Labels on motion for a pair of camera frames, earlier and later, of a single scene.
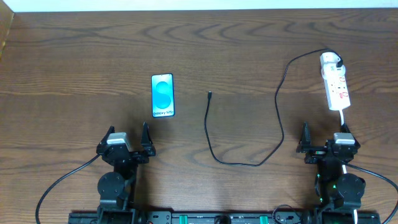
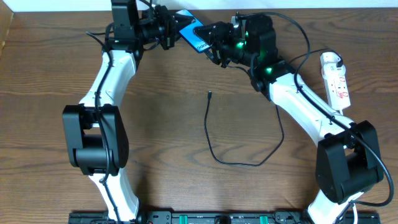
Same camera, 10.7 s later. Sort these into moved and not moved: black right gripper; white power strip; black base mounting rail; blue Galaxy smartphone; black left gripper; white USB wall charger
Moved: black left gripper; blue Galaxy smartphone; black right gripper
Not moved: black base mounting rail; white power strip; white USB wall charger
